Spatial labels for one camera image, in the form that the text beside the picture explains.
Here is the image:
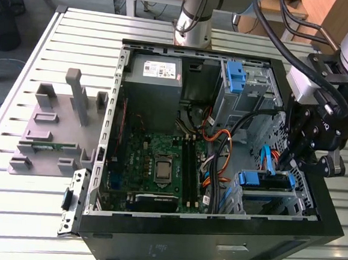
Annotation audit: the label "green RAM stick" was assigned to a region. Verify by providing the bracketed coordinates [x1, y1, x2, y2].
[29, 141, 76, 154]

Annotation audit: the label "wooden cabinet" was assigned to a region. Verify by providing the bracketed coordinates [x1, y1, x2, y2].
[294, 0, 348, 57]

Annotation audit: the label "blue plastic drive latch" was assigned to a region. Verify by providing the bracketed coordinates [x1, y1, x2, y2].
[224, 60, 248, 94]

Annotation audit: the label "red yellow power wire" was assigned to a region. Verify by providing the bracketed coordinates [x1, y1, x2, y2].
[269, 148, 283, 164]

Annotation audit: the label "black RAM slot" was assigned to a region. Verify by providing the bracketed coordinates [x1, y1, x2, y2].
[185, 133, 207, 210]
[177, 133, 196, 209]

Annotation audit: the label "metal card retainer bracket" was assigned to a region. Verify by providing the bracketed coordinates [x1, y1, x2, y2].
[56, 166, 93, 240]

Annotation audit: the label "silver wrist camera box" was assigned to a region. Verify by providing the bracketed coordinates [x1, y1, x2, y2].
[284, 65, 323, 105]

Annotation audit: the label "black open PC case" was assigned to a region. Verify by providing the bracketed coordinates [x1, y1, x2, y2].
[75, 35, 348, 260]

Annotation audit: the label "grey parts rack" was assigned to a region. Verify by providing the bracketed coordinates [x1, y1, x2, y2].
[7, 63, 112, 183]

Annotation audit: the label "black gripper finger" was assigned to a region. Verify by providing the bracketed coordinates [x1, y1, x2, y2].
[295, 148, 335, 180]
[278, 93, 323, 175]

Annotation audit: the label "black cable bundle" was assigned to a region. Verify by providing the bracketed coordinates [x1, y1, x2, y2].
[208, 104, 282, 220]

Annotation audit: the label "wooden desk white legs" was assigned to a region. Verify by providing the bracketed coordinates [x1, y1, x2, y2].
[34, 0, 310, 41]

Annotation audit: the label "metal disk bay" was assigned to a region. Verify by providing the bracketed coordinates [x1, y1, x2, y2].
[232, 166, 319, 220]

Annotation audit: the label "CPU socket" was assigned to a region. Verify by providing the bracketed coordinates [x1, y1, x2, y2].
[150, 152, 176, 190]

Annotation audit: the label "green motherboard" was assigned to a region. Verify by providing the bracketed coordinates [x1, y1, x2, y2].
[97, 127, 216, 218]

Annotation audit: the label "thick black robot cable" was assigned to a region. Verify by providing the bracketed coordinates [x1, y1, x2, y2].
[275, 0, 343, 49]
[244, 0, 348, 119]

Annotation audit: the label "blue floor cable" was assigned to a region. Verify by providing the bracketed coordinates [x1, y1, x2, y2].
[0, 57, 26, 116]

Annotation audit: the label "black wrist mounting bracket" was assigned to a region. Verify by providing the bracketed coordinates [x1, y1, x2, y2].
[304, 51, 348, 87]

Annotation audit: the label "blue data wire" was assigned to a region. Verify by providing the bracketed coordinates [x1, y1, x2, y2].
[259, 144, 279, 177]

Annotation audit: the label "grey power supply unit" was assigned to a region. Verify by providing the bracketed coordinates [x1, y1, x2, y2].
[118, 53, 186, 137]

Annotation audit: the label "orange yellow wire bundle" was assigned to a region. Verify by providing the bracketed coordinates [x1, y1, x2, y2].
[195, 104, 239, 190]

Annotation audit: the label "silver CPU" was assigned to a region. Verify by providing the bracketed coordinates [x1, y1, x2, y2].
[154, 160, 172, 180]

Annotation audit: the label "grey metal drive cage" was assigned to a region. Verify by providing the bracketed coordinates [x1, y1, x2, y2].
[211, 58, 286, 142]

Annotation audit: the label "hard disk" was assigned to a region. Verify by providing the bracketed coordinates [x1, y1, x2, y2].
[220, 167, 297, 218]

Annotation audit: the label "black mesh waste bin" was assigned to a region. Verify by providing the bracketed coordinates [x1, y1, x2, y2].
[0, 0, 26, 53]

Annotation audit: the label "black graphics card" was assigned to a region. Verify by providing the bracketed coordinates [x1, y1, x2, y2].
[124, 190, 179, 215]

